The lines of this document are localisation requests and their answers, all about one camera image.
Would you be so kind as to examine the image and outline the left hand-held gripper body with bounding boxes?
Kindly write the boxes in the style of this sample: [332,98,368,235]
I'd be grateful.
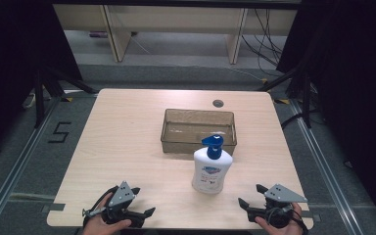
[81,180,145,229]

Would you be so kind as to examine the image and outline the black tripod stand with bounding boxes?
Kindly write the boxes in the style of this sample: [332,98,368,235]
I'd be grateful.
[257,63,315,129]
[32,63,100,129]

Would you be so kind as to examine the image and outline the bundle of black cables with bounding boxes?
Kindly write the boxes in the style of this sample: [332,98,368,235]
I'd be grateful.
[240,8,286,78]

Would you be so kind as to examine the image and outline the silver floor rail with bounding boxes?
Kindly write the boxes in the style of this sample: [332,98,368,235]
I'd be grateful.
[288,99,364,235]
[0,96,63,231]

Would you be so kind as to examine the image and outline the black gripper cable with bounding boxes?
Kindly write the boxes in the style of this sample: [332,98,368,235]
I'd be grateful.
[292,209,310,235]
[82,185,119,229]

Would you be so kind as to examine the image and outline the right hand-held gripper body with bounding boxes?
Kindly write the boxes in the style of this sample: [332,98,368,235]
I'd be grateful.
[247,183,308,229]

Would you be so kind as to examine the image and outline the thick black floor cable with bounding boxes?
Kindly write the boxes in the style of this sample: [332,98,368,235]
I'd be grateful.
[280,111,324,130]

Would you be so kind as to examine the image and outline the person's right hand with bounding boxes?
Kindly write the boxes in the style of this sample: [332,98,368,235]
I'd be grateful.
[254,202,306,235]

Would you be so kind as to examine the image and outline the clear brown plastic box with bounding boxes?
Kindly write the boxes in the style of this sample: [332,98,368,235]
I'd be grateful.
[160,108,238,157]

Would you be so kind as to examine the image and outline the beige wooden shelf unit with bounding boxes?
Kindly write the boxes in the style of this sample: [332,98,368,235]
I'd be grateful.
[52,3,299,66]

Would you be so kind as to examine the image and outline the person's left hand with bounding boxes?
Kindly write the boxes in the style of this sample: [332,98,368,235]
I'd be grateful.
[81,193,133,235]

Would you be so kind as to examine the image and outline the small dark floor object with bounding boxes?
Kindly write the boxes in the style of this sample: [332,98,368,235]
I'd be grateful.
[88,30,109,39]

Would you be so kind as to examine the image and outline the black curtain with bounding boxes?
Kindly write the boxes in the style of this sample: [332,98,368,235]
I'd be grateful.
[275,0,376,229]
[0,0,84,165]

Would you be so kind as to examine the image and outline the grey tape strip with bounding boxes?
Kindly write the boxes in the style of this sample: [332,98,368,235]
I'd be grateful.
[302,210,322,223]
[41,202,67,213]

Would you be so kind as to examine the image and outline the white blue pump soap bottle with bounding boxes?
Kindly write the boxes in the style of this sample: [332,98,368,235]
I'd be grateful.
[191,134,234,195]

